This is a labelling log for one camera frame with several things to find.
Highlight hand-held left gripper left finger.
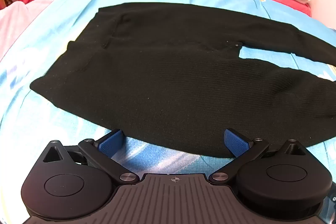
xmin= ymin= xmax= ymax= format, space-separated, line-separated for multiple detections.
xmin=42 ymin=129 xmax=139 ymax=185

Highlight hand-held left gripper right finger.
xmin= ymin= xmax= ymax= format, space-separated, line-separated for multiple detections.
xmin=209 ymin=129 xmax=308 ymax=185

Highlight black pants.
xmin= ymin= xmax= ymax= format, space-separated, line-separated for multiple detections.
xmin=30 ymin=2 xmax=336 ymax=159

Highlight blue printed blanket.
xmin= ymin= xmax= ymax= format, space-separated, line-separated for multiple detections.
xmin=0 ymin=0 xmax=336 ymax=224

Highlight light pink sheet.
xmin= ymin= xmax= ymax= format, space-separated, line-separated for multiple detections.
xmin=0 ymin=0 xmax=69 ymax=63

